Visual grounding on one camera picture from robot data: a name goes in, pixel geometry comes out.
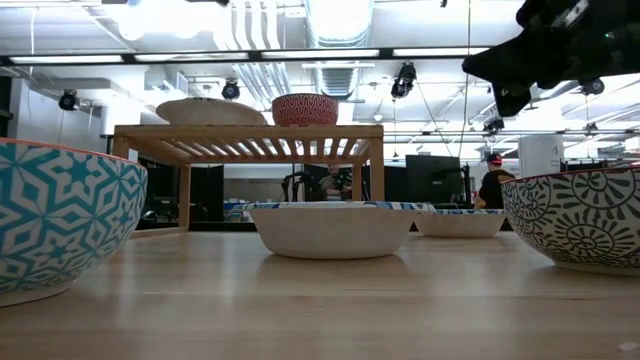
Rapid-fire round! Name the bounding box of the red inside black-white patterned bowl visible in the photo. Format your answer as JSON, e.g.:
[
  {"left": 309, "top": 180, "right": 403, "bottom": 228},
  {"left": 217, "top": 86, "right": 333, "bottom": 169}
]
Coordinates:
[{"left": 501, "top": 166, "right": 640, "bottom": 277}]

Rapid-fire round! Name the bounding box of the black monitor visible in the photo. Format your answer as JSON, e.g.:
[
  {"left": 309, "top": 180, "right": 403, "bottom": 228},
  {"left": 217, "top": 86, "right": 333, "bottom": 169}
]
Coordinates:
[{"left": 404, "top": 154, "right": 464, "bottom": 205}]

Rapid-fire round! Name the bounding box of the orange inside teal patterned bowl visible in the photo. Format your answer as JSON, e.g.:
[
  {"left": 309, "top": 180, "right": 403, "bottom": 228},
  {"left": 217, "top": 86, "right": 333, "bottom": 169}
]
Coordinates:
[{"left": 0, "top": 138, "right": 149, "bottom": 307}]

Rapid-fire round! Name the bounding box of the silver ventilation duct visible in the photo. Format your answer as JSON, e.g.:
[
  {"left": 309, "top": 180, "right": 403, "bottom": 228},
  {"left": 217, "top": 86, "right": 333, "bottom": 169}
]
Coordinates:
[{"left": 304, "top": 0, "right": 375, "bottom": 100}]

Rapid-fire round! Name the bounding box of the slatted bamboo shelf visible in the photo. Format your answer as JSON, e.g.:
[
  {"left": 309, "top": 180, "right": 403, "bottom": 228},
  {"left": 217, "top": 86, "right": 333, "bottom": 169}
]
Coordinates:
[{"left": 112, "top": 123, "right": 385, "bottom": 234}]

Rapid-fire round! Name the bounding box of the black overhead light bar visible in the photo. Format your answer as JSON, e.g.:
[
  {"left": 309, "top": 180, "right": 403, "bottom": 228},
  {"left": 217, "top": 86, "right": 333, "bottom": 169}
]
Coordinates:
[{"left": 0, "top": 46, "right": 494, "bottom": 67}]

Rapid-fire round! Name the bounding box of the blue white patterned paper bowl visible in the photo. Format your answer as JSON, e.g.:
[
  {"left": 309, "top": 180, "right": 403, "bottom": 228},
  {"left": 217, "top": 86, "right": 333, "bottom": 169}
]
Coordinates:
[
  {"left": 413, "top": 208, "right": 507, "bottom": 239},
  {"left": 233, "top": 200, "right": 436, "bottom": 260}
]

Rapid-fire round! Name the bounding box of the beige plate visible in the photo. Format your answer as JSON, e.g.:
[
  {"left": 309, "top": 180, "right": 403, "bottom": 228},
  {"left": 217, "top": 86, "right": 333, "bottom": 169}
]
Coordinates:
[{"left": 155, "top": 97, "right": 268, "bottom": 126}]

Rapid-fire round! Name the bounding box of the white box column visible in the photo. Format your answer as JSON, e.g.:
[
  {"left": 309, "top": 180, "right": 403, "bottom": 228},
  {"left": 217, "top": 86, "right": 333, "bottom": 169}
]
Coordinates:
[{"left": 517, "top": 134, "right": 566, "bottom": 179}]

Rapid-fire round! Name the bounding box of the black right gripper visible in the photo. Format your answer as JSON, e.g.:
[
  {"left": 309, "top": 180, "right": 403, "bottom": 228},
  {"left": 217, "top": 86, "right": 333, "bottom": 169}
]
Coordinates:
[{"left": 462, "top": 0, "right": 621, "bottom": 119}]

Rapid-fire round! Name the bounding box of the person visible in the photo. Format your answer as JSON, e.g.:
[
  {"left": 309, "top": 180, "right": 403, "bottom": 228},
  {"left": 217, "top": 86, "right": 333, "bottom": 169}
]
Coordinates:
[
  {"left": 317, "top": 163, "right": 354, "bottom": 202},
  {"left": 477, "top": 152, "right": 516, "bottom": 210}
]

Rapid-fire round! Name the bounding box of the red wave bowl striped inside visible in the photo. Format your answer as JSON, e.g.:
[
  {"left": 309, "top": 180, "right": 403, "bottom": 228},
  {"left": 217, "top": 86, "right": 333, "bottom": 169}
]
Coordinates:
[{"left": 271, "top": 93, "right": 340, "bottom": 127}]

